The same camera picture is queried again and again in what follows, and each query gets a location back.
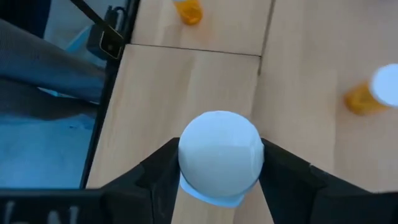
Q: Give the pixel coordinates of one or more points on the orange pill bottle white cap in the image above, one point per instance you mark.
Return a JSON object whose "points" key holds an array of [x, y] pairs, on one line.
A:
{"points": [[188, 12], [360, 99]]}

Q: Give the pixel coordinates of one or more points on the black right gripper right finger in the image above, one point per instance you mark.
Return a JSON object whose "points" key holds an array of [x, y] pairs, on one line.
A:
{"points": [[298, 199]]}

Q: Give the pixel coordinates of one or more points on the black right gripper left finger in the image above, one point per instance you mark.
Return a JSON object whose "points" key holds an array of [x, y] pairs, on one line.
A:
{"points": [[140, 199]]}

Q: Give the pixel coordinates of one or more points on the white bottle tablet size label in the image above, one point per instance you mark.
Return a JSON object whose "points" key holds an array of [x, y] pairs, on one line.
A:
{"points": [[220, 149]]}

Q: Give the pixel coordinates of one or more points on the black aluminium table frame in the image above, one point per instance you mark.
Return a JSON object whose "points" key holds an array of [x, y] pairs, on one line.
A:
{"points": [[101, 130]]}

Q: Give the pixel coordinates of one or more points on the small black camera box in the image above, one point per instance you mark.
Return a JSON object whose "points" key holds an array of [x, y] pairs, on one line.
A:
{"points": [[109, 43]]}

